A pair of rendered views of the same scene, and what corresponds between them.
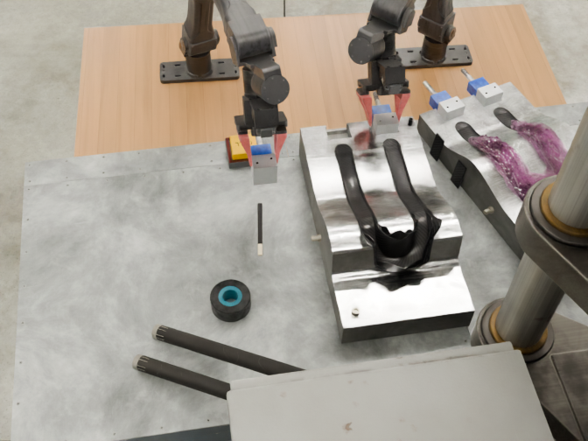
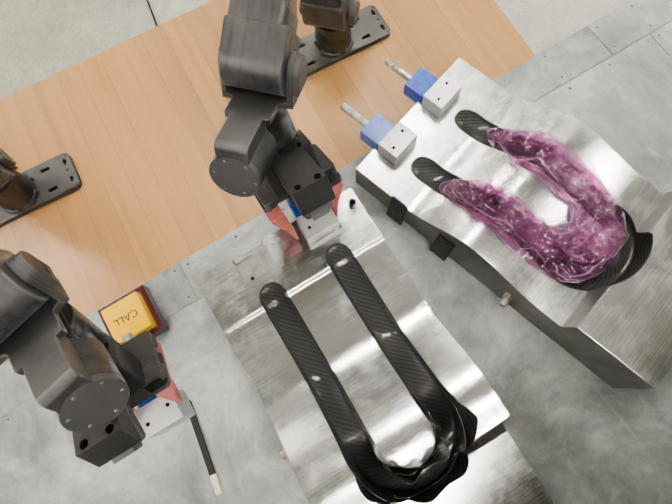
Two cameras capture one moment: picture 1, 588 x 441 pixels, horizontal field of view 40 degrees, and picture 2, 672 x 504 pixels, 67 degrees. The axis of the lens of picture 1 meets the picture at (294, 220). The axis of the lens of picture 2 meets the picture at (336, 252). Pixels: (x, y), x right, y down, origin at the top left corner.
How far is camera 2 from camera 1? 120 cm
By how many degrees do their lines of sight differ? 23
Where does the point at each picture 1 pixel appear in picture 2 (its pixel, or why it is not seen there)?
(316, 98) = (201, 178)
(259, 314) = not seen: outside the picture
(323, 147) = (241, 302)
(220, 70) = (50, 184)
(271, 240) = (226, 458)
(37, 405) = not seen: outside the picture
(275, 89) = (94, 405)
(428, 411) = not seen: outside the picture
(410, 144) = (366, 244)
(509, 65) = (439, 16)
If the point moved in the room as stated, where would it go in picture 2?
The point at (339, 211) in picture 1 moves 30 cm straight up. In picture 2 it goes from (309, 429) to (270, 463)
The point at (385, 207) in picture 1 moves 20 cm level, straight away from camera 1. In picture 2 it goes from (374, 395) to (345, 247)
